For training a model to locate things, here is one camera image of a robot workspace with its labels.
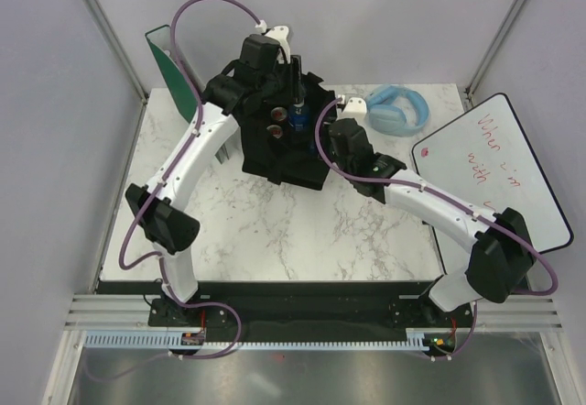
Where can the aluminium frame post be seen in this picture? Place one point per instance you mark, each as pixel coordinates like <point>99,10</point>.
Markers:
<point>100,19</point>
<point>505,28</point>

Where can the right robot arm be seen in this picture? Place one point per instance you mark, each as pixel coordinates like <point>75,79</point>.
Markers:
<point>498,244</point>

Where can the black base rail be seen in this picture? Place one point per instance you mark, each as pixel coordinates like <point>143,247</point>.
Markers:
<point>300,311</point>

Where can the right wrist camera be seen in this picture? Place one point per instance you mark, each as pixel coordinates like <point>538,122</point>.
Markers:
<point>351,105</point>

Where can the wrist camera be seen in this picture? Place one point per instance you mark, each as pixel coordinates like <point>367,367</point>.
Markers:
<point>351,105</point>
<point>278,33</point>

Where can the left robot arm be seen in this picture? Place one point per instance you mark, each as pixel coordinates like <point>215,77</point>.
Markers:
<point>265,73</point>

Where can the right aluminium frame post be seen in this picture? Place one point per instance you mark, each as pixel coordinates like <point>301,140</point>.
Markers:
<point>505,28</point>

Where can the green file holder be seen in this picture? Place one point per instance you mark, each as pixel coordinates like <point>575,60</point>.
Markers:
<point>158,40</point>

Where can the Red Bull can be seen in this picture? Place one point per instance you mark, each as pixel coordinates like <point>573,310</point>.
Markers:
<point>279,115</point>
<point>275,131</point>

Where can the left aluminium frame post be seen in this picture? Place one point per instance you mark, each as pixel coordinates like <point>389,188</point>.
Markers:
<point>100,19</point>

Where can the blue label water bottle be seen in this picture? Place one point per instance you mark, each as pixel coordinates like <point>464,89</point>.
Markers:
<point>313,148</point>

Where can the black canvas bag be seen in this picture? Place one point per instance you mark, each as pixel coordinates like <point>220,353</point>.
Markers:
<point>280,160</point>

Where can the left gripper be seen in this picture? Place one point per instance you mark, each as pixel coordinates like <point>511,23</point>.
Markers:
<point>297,85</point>

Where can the white cable duct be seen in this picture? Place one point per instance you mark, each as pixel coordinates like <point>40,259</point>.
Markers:
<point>177,340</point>

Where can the whiteboard with red writing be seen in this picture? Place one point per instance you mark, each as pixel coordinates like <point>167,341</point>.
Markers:
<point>485,158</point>

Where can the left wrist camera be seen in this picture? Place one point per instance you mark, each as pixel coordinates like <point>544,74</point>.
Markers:
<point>278,33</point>

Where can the light blue headphones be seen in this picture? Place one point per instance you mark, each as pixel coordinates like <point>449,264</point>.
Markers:
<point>387,118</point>

